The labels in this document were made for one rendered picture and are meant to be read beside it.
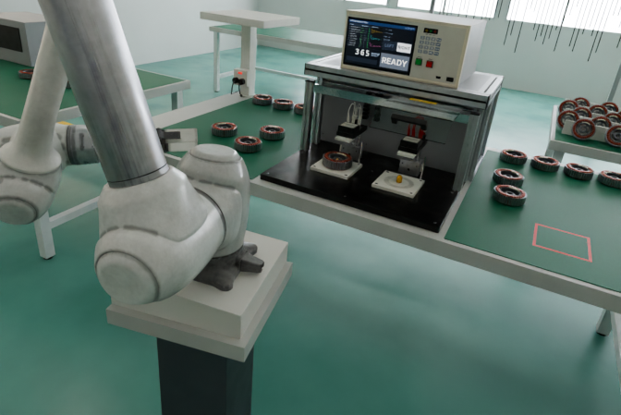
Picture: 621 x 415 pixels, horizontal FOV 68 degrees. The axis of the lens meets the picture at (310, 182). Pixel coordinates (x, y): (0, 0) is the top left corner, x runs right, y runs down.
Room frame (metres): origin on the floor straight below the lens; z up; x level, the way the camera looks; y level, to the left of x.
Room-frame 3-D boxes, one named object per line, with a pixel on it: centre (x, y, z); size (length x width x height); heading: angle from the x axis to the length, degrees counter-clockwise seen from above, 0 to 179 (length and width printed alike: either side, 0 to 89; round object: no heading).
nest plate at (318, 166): (1.61, -0.09, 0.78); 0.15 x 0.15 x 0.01; 65
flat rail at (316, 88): (1.65, -0.24, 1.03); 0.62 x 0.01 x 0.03; 65
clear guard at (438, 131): (1.51, -0.34, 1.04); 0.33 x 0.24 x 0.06; 155
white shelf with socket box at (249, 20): (2.47, 0.38, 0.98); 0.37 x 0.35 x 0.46; 65
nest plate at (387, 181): (1.51, -0.31, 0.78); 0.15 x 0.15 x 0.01; 65
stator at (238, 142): (1.78, 0.27, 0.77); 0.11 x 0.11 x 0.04
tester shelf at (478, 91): (1.85, -0.34, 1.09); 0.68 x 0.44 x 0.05; 65
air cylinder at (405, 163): (1.64, -0.37, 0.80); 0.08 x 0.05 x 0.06; 65
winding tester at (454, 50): (1.85, -0.35, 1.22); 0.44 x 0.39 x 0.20; 65
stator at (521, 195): (1.52, -0.71, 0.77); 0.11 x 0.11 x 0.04
